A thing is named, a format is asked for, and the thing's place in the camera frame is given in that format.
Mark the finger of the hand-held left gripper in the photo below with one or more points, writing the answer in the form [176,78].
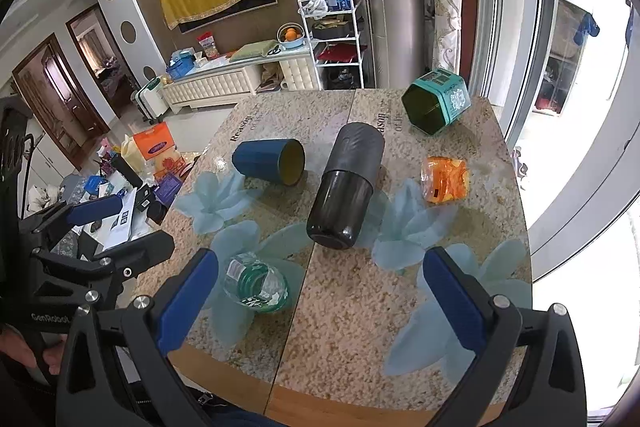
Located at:
[145,248]
[95,209]

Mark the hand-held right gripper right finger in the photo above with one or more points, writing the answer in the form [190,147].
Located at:
[457,307]

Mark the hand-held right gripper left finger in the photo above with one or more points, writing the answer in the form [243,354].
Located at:
[186,307]

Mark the blue cup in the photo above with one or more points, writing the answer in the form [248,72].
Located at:
[267,159]

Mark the person's left hand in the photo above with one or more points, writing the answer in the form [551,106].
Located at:
[30,349]

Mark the white paper sheets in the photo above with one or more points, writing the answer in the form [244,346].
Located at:
[122,219]

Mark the purple box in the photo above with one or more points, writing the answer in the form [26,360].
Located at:
[167,189]

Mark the yellow plastic bag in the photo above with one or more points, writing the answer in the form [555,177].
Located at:
[131,153]

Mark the brown wooden door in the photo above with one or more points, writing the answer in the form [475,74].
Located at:
[50,92]

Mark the clear plastic bottle green label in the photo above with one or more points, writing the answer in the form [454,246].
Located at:
[256,283]

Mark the orange white carton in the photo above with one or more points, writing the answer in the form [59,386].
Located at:
[159,147]

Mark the white suitcase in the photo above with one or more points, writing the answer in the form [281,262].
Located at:
[150,99]

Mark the orange snack packet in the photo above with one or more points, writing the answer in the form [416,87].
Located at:
[445,179]

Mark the dark grey thermos bottle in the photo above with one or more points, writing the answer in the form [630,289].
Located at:
[345,187]

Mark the blue plastic basket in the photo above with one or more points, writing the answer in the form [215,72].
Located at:
[180,66]

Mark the white tufted cabinet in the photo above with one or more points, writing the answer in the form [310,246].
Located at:
[225,79]

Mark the red snack bag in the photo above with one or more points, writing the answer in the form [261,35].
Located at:
[207,44]

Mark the teal hexagonal tin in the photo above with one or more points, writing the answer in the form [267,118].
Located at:
[434,103]

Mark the green cushion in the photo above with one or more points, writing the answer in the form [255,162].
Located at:
[250,51]

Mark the bowl of oranges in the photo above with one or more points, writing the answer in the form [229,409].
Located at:
[291,37]

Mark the white shelf rack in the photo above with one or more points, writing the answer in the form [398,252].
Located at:
[332,42]

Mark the black storage box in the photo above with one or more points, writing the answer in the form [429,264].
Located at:
[330,29]

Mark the white plastic bag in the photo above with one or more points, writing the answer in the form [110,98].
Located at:
[312,6]

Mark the blue hanging garment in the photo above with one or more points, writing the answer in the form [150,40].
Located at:
[585,29]

